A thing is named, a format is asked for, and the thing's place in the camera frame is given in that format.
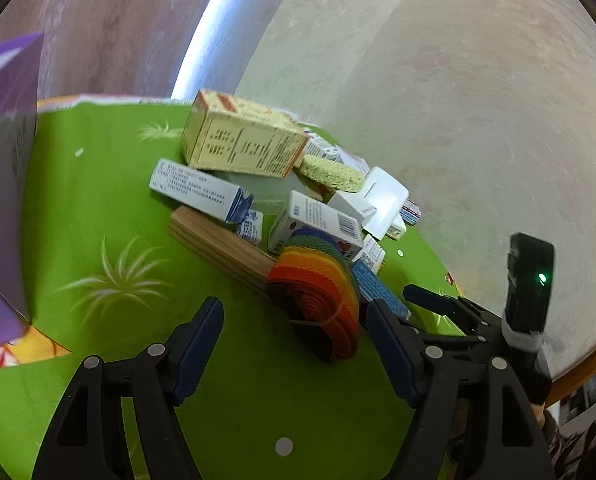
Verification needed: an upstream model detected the beige medicine box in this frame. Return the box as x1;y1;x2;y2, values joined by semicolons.
181;88;310;180

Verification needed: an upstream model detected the long white blue medicine box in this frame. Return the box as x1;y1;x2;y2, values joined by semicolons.
148;158;255;225

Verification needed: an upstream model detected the yellow-green sponge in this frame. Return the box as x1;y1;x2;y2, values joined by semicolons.
298;153;367;195

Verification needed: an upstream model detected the small white blue box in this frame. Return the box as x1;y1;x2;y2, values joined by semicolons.
235;209;265;246

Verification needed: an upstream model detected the rainbow striped strap roll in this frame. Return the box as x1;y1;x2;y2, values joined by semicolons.
266;227;362;364

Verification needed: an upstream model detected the blue flat box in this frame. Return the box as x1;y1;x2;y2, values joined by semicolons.
350;258;412;322

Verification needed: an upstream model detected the purple cardboard box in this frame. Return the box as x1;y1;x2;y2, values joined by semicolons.
0;31;47;354

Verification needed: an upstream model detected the dark patterned cloth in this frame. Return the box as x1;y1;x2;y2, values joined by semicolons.
542;371;596;480

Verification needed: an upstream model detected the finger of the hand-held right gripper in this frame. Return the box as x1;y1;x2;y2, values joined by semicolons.
403;284;505;342

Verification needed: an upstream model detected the beige marble desktop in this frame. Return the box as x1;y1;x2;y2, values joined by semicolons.
170;0;596;407

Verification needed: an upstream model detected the white box with code print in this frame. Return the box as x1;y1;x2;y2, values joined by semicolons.
360;234;387;275

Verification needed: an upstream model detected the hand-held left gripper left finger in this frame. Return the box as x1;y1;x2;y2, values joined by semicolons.
30;296;225;480

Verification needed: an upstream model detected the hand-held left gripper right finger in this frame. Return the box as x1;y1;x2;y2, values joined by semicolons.
365;299;556;480

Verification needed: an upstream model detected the green printed table mat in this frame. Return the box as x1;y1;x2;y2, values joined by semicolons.
0;94;468;480

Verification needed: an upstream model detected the white red-blue striped box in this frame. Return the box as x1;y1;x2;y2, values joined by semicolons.
387;199;422;239

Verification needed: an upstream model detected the white grey printed box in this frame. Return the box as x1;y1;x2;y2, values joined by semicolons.
303;129;372;174

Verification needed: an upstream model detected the white barcode medicine box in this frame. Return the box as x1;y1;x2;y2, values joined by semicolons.
267;190;365;264

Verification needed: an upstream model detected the wooden block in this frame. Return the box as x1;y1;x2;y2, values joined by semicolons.
166;205;279;298

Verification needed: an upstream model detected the plain white carton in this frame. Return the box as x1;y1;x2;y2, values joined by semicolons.
326;189;377;222

